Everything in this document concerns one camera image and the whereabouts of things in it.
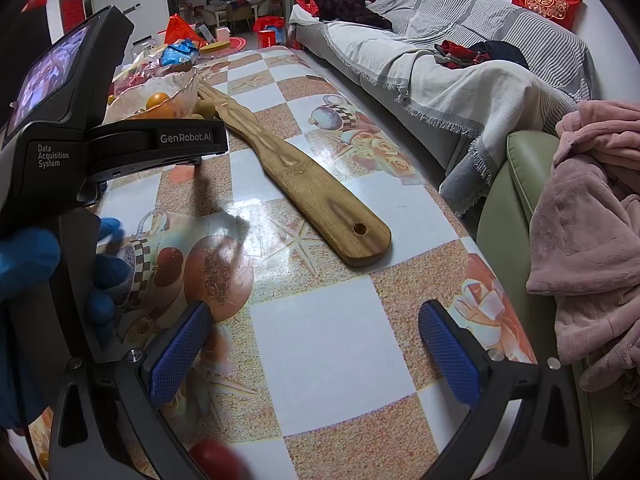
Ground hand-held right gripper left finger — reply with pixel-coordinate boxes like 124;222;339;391
47;300;213;480

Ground sofa with grey striped cover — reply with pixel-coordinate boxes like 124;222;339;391
290;0;596;217

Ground clear glass bowl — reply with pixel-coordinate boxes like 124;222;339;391
106;67;200;121

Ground light grey sofa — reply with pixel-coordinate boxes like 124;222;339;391
289;7;493;217

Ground green leather armchair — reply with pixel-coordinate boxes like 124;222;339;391
476;130;640;479

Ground red snack packet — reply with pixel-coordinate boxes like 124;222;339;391
112;57;167;92

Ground red shopping bag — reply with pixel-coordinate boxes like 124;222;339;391
252;16;287;50

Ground clear plastic container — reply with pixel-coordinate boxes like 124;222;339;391
132;35;166;61

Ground dining table with chairs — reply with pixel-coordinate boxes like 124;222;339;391
197;0;268;32

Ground long wooden paddle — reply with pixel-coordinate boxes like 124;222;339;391
196;80;392;267

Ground red plastic bag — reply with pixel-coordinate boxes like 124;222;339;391
164;14;205;48

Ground dark and red clothes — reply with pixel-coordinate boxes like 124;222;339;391
434;39;537;70

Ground person's left hand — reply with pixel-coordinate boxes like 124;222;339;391
0;217;132;426

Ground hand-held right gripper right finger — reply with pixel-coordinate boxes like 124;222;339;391
417;300;596;480

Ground blue snack bag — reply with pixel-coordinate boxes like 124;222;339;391
160;40;202;67

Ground red cherry tomato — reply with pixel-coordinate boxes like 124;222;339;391
191;441;247;480

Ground dark purple clothes heap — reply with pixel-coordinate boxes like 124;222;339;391
312;0;394;31

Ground pink fleece robe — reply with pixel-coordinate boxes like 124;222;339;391
526;100;640;394

